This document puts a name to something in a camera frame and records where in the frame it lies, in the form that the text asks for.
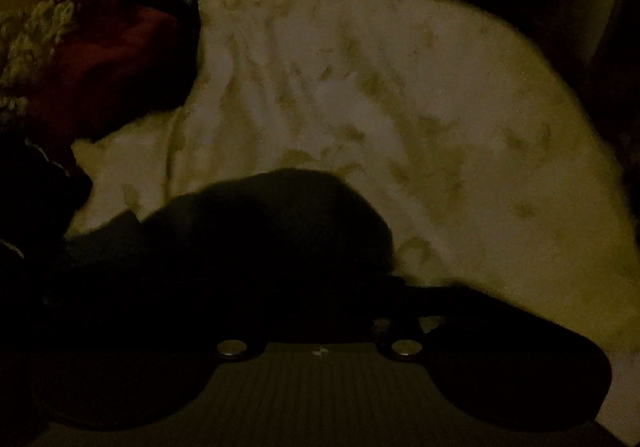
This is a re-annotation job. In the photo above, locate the red blanket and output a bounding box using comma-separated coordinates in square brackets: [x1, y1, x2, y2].
[50, 7, 201, 139]

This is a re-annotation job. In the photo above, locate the patterned white black cloth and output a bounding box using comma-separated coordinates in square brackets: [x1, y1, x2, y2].
[1, 0, 92, 122]

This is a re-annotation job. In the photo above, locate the white floral bed sheet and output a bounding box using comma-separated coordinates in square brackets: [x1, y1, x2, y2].
[72, 0, 639, 439]

